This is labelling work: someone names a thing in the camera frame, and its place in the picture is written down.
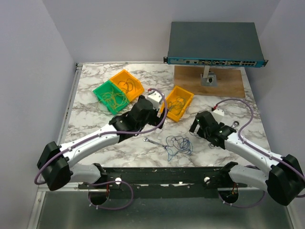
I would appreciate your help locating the silver ratchet wrench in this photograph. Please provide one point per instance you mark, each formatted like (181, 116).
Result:
(234, 125)

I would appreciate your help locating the metal switch stand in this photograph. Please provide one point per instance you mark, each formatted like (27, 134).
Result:
(208, 78)

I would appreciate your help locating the green plastic bin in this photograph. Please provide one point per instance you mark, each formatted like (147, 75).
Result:
(111, 96)

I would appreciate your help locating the blue network switch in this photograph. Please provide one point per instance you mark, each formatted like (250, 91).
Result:
(233, 44)

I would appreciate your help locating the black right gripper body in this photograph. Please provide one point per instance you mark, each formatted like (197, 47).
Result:
(202, 133)

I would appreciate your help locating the aluminium table frame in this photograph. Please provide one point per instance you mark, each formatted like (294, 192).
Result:
(69, 208)

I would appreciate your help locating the silver open-end wrench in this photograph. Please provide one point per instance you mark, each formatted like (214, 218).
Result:
(155, 143)

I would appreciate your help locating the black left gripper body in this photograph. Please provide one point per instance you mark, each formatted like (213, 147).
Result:
(153, 119)

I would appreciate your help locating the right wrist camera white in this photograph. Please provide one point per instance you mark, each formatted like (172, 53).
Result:
(217, 113)

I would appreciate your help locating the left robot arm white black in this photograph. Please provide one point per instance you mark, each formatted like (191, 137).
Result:
(59, 165)

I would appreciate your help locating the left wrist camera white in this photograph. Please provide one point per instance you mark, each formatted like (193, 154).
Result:
(156, 98)

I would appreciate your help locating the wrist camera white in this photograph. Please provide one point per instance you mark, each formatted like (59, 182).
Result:
(156, 98)
(217, 113)

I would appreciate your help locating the yellow bin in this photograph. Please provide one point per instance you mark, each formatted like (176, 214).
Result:
(178, 101)
(128, 84)

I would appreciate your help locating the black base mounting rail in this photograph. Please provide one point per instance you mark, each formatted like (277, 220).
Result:
(162, 182)

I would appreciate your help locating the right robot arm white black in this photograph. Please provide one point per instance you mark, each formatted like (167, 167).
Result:
(280, 176)

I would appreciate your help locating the wooden base board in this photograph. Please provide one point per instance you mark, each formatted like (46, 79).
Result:
(229, 81)

